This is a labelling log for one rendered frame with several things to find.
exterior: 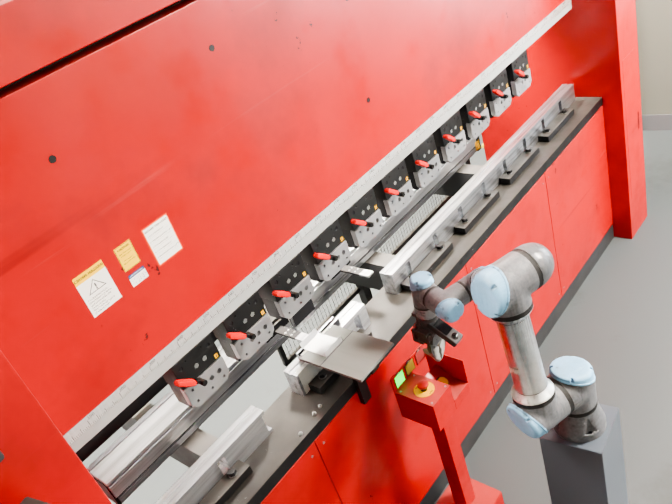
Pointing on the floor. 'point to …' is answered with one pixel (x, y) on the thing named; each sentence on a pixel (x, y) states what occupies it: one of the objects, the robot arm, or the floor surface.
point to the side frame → (576, 58)
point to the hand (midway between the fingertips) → (440, 359)
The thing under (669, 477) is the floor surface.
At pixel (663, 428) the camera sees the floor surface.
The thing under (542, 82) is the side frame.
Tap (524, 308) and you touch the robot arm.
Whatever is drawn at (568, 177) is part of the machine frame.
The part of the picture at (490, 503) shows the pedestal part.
